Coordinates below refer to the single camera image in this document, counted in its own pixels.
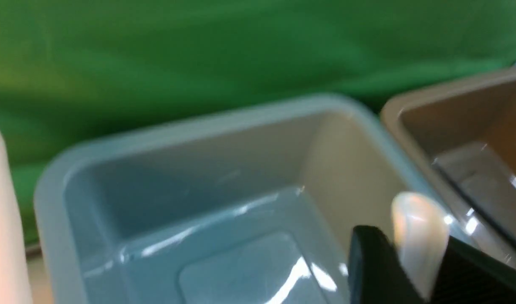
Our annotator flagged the brown plastic bin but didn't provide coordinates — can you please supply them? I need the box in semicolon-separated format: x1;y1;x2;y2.
380;68;516;269

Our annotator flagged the green cloth backdrop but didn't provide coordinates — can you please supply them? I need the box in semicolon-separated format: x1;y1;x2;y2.
0;0;516;246

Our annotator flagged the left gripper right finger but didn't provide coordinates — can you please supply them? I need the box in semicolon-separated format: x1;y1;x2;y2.
431;236;516;304

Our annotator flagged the white ceramic soup spoon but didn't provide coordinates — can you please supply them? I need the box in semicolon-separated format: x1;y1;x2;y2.
391;192;450;300

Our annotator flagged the blue plastic bin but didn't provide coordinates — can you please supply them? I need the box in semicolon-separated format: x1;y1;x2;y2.
34;94;438;304

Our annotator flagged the large white plastic bin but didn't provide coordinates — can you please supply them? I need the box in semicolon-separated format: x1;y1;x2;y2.
0;133;33;304

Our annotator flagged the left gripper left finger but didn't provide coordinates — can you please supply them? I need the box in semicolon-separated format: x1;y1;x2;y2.
349;225;424;304

